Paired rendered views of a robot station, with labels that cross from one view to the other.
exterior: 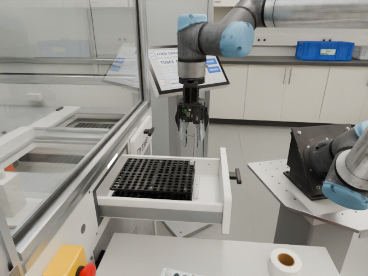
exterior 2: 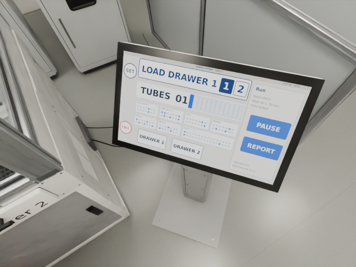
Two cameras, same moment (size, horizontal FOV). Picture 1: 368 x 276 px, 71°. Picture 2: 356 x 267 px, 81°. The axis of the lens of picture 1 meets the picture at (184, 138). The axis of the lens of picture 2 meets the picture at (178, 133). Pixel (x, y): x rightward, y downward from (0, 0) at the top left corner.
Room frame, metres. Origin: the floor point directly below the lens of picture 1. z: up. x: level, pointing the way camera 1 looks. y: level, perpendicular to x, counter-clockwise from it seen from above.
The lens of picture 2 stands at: (1.39, -0.26, 1.56)
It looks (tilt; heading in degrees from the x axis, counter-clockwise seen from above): 60 degrees down; 57
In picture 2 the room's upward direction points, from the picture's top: 6 degrees counter-clockwise
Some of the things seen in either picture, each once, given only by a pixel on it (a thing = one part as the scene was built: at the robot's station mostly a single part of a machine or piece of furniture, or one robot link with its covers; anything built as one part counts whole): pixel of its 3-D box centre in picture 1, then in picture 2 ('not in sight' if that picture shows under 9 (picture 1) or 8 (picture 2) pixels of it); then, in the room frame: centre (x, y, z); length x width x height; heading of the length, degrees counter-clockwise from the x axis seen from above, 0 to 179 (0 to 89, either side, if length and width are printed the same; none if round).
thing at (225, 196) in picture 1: (223, 184); not in sight; (0.65, -0.12, 0.87); 0.29 x 0.02 x 0.11; 175
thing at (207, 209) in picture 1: (153, 183); not in sight; (0.67, 0.09, 0.86); 0.40 x 0.26 x 0.06; 85
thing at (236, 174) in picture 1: (234, 175); not in sight; (0.64, -0.14, 0.91); 0.07 x 0.04 x 0.01; 175
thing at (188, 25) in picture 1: (193, 38); not in sight; (0.70, -0.02, 1.27); 0.09 x 0.08 x 0.11; 50
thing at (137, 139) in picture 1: (142, 138); (5, 219); (0.99, 0.17, 0.87); 0.29 x 0.02 x 0.11; 175
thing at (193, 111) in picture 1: (191, 99); not in sight; (0.70, -0.02, 1.11); 0.09 x 0.08 x 0.12; 175
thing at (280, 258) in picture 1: (284, 265); not in sight; (0.44, -0.24, 0.78); 0.07 x 0.07 x 0.04
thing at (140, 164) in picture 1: (156, 182); not in sight; (0.67, 0.08, 0.87); 0.22 x 0.18 x 0.06; 85
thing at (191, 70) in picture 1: (193, 69); not in sight; (0.71, -0.02, 1.19); 0.08 x 0.08 x 0.05
